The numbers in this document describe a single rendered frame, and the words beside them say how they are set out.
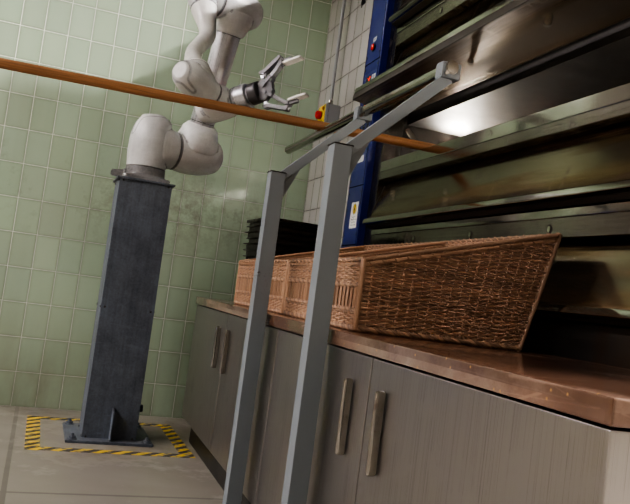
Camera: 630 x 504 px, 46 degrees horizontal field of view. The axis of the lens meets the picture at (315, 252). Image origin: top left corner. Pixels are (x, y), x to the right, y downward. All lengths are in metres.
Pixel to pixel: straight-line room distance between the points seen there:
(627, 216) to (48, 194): 2.54
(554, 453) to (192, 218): 2.84
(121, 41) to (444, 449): 2.88
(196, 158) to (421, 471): 2.15
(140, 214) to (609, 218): 1.82
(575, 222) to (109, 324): 1.80
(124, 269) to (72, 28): 1.23
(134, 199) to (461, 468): 2.13
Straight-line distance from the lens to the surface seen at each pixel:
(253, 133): 3.67
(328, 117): 3.41
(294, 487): 1.53
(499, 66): 2.27
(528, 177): 1.98
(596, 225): 1.74
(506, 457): 0.96
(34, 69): 2.36
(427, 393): 1.14
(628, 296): 1.62
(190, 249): 3.55
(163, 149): 3.02
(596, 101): 1.84
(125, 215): 2.94
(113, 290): 2.94
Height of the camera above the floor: 0.64
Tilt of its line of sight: 3 degrees up
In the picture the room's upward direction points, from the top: 8 degrees clockwise
